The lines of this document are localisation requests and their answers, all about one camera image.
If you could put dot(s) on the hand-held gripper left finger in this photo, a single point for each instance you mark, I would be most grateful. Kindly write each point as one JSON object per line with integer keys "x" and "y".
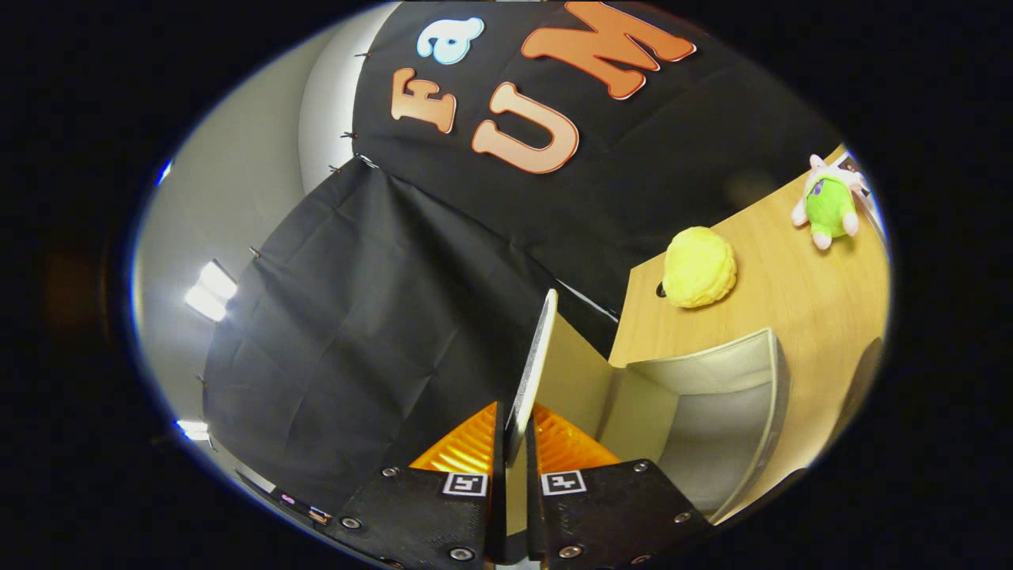
{"x": 497, "y": 522}

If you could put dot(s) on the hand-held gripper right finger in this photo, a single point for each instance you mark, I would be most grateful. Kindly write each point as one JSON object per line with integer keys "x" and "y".
{"x": 532, "y": 522}

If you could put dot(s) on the beige fabric storage box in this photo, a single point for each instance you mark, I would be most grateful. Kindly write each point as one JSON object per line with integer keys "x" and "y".
{"x": 712, "y": 427}

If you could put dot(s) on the black backdrop cloth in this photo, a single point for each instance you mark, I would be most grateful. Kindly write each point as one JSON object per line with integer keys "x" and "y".
{"x": 396, "y": 317}

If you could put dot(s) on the yellow plush ball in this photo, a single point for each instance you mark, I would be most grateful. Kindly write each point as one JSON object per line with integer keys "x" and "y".
{"x": 700, "y": 267}

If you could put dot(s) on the ceiling light panel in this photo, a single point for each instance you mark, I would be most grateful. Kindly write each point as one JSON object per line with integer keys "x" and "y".
{"x": 210, "y": 291}
{"x": 194, "y": 430}

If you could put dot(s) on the green and pink plush toy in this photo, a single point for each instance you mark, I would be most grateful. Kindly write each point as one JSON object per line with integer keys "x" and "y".
{"x": 829, "y": 207}

